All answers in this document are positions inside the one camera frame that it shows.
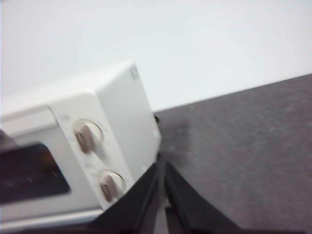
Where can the white toaster oven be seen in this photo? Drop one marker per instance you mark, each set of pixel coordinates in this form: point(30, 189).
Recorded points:
point(117, 109)

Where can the beige oven knob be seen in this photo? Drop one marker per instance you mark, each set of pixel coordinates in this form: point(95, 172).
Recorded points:
point(111, 187)
point(86, 139)

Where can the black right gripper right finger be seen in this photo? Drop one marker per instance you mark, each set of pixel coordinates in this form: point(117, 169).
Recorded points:
point(190, 212)

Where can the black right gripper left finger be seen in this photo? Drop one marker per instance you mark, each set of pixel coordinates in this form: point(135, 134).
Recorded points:
point(136, 209)

